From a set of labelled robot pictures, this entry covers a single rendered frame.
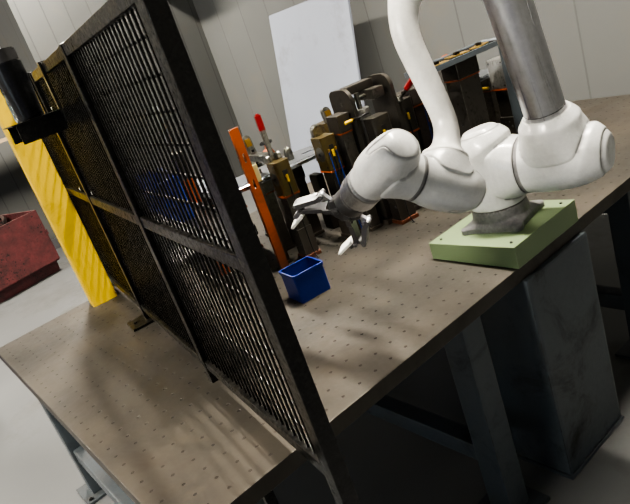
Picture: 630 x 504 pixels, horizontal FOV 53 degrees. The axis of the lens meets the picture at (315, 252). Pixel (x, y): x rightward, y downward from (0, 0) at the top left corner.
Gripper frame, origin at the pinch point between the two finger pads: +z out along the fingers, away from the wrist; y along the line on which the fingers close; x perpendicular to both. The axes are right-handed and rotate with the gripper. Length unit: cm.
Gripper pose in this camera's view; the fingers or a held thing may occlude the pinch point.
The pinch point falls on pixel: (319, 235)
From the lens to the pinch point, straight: 156.2
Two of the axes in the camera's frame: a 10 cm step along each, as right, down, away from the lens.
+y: -8.7, -4.7, -1.8
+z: -4.0, 4.2, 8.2
